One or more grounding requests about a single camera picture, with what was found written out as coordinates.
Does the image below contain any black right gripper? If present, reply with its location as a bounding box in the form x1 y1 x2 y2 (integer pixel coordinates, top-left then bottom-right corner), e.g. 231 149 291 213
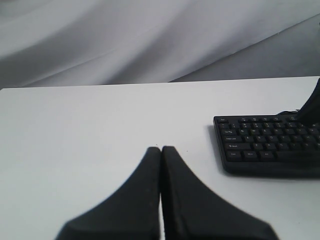
297 79 320 124

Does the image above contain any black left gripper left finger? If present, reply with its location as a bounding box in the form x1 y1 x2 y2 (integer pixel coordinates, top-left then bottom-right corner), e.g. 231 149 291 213
56 147 161 240

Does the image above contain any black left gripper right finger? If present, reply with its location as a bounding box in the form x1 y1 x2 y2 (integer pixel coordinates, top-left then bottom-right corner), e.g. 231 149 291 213
161 146 276 240

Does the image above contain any black acer keyboard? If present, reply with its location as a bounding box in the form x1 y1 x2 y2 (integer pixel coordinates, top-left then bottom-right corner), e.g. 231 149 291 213
213 112 320 178

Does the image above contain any grey backdrop cloth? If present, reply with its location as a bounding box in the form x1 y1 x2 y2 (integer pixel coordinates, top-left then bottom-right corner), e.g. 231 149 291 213
0 0 320 88

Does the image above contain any thin black keyboard cable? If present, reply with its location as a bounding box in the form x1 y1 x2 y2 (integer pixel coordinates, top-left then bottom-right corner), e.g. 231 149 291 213
275 108 302 116

